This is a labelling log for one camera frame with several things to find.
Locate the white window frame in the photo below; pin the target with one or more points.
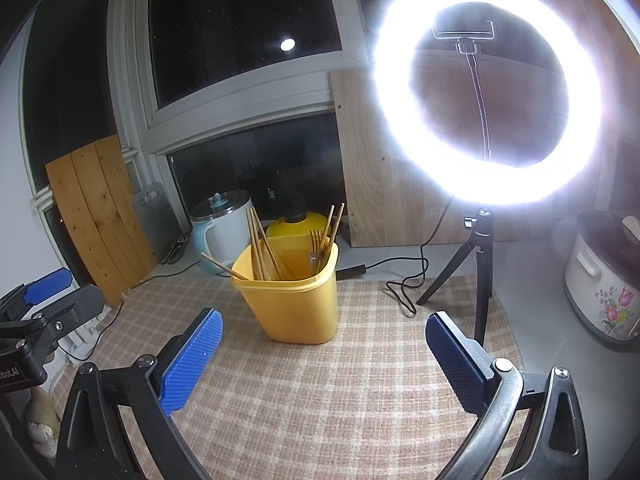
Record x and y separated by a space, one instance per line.
235 110

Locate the metal fork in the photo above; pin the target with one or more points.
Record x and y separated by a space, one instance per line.
315 255

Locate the yellow plastic container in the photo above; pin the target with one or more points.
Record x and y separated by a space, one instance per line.
290 310

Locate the black scissors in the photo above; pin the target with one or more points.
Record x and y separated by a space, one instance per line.
172 252

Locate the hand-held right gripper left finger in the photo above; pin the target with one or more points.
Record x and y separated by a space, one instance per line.
192 360

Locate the beige fuzzy slipper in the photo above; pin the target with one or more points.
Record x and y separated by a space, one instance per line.
42 425

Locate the white power strip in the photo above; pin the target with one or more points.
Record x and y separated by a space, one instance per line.
82 340

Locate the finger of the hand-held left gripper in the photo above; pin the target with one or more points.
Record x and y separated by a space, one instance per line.
75 307
50 282

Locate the grey cutting board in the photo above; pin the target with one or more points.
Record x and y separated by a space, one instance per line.
152 220

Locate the black pot with yellow lid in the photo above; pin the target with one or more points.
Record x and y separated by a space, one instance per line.
295 227

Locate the plaid table cloth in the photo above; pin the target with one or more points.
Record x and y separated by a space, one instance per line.
325 385

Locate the blue white electric pot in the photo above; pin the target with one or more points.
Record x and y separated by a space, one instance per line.
225 220

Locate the black tripod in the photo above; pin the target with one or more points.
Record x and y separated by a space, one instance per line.
482 270

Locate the pine plank board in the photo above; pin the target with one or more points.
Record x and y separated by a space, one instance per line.
100 220

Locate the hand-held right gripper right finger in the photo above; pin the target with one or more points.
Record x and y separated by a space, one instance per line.
452 360

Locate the bundle of wooden chopsticks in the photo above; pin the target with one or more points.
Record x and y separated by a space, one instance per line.
260 250

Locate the light wood panel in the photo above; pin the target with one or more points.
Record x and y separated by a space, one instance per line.
380 200

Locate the black gooseneck phone holder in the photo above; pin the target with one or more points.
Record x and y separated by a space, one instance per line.
467 47

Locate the white floral slow cooker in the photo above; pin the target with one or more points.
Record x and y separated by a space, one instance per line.
590 280

